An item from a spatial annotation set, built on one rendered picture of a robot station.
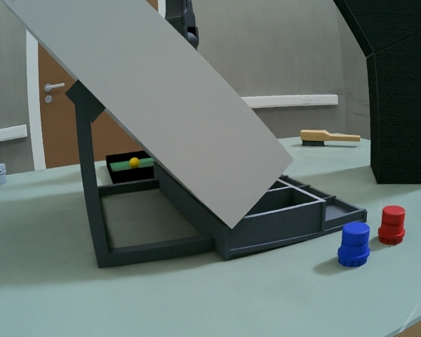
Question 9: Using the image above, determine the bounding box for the wooden-handled wire brush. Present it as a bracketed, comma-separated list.
[300, 130, 360, 146]

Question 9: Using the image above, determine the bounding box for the red plug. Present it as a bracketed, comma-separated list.
[377, 206, 406, 245]

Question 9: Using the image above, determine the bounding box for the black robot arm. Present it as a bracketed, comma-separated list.
[165, 0, 199, 50]

